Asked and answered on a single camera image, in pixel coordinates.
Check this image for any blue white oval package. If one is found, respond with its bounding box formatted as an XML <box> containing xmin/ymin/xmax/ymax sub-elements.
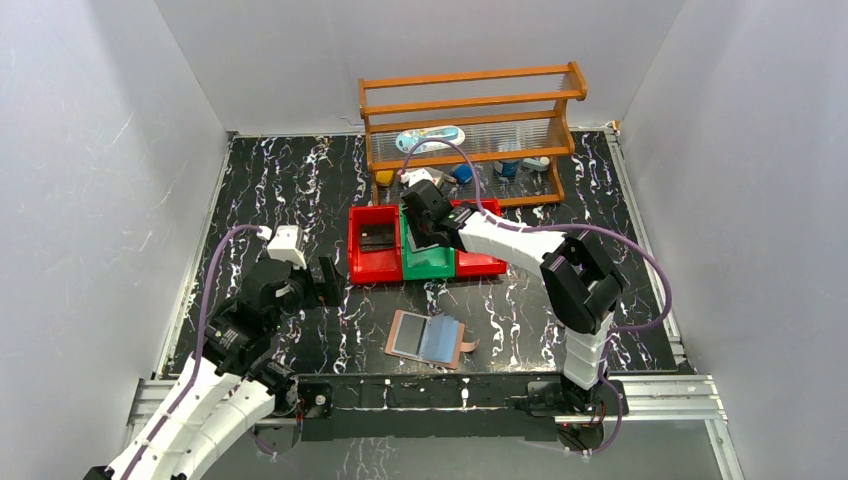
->
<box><xmin>395</xmin><ymin>125</ymin><xmax>466</xmax><ymax>155</ymax></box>

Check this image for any teal white tube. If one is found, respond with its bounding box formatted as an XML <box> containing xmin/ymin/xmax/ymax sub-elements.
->
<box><xmin>521</xmin><ymin>156</ymin><xmax>551</xmax><ymax>172</ymax></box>

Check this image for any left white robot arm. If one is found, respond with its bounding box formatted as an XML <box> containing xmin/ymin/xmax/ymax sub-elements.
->
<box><xmin>86</xmin><ymin>225</ymin><xmax>344</xmax><ymax>479</ymax></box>

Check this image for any yellow small object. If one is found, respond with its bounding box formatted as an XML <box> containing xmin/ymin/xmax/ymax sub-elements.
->
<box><xmin>374</xmin><ymin>170</ymin><xmax>395</xmax><ymax>187</ymax></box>

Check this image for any blue small object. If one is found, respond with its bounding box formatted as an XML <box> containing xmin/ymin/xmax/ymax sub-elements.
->
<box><xmin>450</xmin><ymin>164</ymin><xmax>474</xmax><ymax>185</ymax></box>

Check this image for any pink leather card holder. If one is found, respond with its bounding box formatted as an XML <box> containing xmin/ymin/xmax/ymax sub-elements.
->
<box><xmin>384</xmin><ymin>310</ymin><xmax>480</xmax><ymax>370</ymax></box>

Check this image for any green plastic bin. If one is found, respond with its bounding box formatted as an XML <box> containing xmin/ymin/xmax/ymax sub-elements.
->
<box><xmin>398</xmin><ymin>206</ymin><xmax>455</xmax><ymax>281</ymax></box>

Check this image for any blue cup on shelf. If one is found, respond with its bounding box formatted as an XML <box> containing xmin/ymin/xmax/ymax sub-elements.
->
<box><xmin>493</xmin><ymin>159</ymin><xmax>522</xmax><ymax>180</ymax></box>

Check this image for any wooden shelf rack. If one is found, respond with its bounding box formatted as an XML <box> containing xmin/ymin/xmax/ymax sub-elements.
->
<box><xmin>357</xmin><ymin>61</ymin><xmax>588</xmax><ymax>207</ymax></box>

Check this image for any black base frame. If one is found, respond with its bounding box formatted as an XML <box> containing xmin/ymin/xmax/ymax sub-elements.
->
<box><xmin>254</xmin><ymin>372</ymin><xmax>630</xmax><ymax>450</ymax></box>

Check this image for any dark credit card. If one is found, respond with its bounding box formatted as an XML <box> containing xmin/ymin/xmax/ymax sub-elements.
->
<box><xmin>358</xmin><ymin>224</ymin><xmax>396</xmax><ymax>253</ymax></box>

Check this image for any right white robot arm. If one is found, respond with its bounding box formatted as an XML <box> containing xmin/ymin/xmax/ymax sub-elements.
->
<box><xmin>400</xmin><ymin>180</ymin><xmax>625</xmax><ymax>414</ymax></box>

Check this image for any red bin with dark card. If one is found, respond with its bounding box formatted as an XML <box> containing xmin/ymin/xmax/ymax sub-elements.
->
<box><xmin>347</xmin><ymin>205</ymin><xmax>403</xmax><ymax>285</ymax></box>

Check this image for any red bin with orange card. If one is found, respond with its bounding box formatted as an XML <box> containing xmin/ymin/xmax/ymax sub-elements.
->
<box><xmin>451</xmin><ymin>199</ymin><xmax>507</xmax><ymax>278</ymax></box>

